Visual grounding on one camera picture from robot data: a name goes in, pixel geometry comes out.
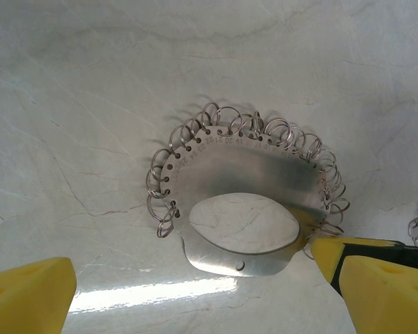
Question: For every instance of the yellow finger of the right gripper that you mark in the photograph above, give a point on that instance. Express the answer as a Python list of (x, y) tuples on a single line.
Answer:
[(329, 255)]

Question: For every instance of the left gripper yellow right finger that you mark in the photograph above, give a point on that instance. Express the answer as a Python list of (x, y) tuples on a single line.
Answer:
[(390, 302)]

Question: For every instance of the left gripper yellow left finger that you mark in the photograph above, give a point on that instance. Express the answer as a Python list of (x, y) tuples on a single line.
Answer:
[(24, 299)]

